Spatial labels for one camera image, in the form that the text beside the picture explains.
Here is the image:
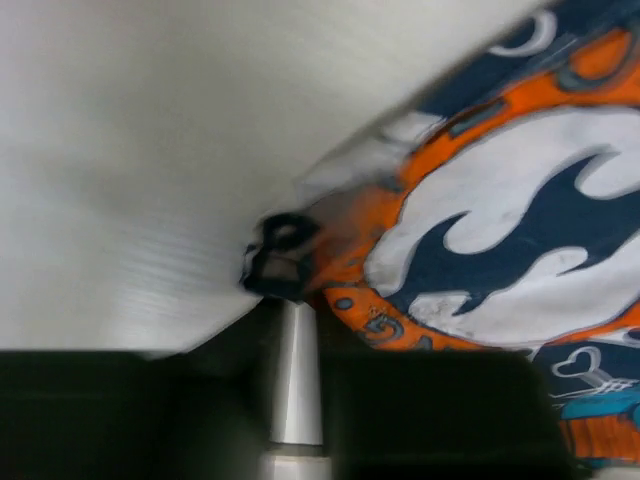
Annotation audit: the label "colourful patterned shorts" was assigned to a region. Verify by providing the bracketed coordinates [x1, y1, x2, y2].
[241, 1, 639, 467]

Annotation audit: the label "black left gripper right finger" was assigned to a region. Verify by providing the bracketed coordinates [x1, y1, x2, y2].
[317, 304, 575, 479]

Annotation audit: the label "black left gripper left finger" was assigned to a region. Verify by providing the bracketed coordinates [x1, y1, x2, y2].
[1, 300, 280, 479]

